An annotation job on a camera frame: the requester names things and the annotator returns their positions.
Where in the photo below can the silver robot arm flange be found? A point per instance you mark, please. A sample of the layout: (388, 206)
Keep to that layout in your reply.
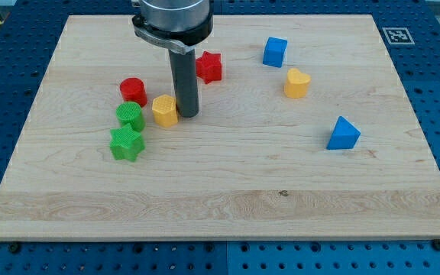
(176, 25)

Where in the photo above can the red star block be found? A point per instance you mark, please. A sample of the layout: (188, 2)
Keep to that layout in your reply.
(209, 67)

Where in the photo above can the green star block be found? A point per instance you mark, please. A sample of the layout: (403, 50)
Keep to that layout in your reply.
(126, 143)

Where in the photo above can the yellow hexagon block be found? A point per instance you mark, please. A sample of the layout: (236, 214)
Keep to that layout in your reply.
(164, 110)

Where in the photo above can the grey cylindrical pointer rod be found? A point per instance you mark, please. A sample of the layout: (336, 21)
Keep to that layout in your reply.
(183, 69)

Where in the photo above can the light wooden board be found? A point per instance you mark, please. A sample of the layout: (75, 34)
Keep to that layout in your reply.
(252, 165)

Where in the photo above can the yellow heart block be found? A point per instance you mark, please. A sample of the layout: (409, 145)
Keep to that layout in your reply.
(297, 84)

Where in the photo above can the green cylinder block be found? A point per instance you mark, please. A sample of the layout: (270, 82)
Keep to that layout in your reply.
(131, 113)

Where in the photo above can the red cylinder block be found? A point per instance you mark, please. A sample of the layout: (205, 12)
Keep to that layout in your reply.
(133, 90)

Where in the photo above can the blue cube block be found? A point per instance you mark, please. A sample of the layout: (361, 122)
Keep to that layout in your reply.
(274, 52)

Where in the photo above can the blue triangle block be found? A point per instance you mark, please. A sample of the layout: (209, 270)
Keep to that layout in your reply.
(344, 135)

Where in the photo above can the white fiducial marker tag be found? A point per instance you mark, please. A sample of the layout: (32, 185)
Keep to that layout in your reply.
(398, 36)

